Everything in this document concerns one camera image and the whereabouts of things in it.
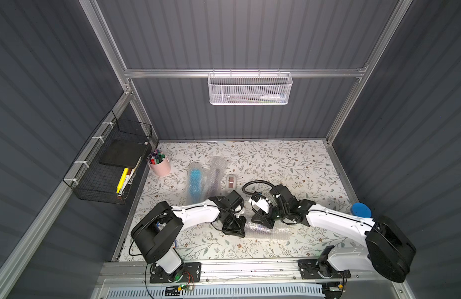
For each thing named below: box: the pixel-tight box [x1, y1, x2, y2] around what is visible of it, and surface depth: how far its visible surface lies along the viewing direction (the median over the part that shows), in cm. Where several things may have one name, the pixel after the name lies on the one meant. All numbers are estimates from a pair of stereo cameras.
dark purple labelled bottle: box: [210, 168, 220, 197], surface depth 96 cm
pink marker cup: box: [147, 148, 171, 177], surface depth 99 cm
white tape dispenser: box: [226, 174, 237, 192], surface depth 98 cm
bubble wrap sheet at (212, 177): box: [201, 155, 227, 200], surface depth 98 cm
